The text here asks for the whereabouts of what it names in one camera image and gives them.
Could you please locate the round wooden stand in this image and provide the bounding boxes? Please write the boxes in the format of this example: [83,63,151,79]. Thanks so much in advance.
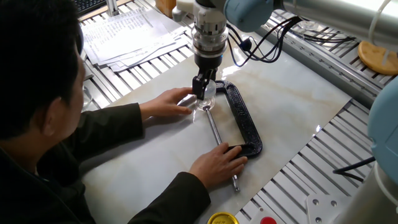
[357,40,398,77]

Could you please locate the black computer keyboard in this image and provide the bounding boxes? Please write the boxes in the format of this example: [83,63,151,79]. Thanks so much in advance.
[73,0,108,15]

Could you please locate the aluminium profile rail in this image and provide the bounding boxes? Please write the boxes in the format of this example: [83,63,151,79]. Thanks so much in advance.
[254,18,386,108]

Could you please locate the person with black hair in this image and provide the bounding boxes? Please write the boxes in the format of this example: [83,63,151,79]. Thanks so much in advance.
[0,0,97,224]

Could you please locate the wooden block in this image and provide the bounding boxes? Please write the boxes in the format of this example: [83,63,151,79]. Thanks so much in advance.
[154,0,178,19]

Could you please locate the thick black cable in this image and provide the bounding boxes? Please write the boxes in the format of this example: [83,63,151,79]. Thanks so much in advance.
[332,156,376,184]

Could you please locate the metal post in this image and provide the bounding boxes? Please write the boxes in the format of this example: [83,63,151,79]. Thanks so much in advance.
[105,0,121,17]

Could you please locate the stack of printed papers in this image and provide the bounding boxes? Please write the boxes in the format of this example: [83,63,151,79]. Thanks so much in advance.
[80,7,190,73]

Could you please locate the person's right hand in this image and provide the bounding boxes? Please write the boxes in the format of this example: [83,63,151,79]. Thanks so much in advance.
[188,142,249,190]

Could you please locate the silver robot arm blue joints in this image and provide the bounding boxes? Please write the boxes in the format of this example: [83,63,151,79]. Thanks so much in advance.
[171,0,398,224]

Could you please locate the white box with red button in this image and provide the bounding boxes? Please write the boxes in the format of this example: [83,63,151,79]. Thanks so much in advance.
[248,207,280,224]

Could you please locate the yellow metal lid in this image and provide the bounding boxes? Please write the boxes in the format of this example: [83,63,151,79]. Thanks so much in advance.
[206,212,240,224]

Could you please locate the person's left hand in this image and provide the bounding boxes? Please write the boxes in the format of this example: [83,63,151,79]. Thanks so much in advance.
[139,86,194,123]

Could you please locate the right forearm dark sleeve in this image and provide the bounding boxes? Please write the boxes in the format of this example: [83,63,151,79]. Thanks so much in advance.
[127,171,211,224]

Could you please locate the black cable bundle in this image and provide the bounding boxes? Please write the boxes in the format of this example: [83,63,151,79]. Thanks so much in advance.
[226,15,357,63]

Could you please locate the clear glass cup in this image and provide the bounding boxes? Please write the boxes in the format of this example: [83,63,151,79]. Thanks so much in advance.
[297,19,321,32]

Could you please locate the marble pattern tile board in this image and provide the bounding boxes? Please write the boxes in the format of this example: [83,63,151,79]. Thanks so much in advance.
[81,30,353,224]

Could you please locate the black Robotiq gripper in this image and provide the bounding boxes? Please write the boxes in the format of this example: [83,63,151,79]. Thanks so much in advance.
[191,51,224,101]

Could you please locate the blue cable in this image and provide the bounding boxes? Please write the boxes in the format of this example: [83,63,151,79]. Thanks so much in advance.
[226,30,249,68]

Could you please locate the black metal C-clamp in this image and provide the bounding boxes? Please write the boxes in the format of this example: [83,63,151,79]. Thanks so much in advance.
[202,80,264,192]

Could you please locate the white perforated plate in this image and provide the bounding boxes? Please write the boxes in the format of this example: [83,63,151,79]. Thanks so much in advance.
[305,194,352,224]

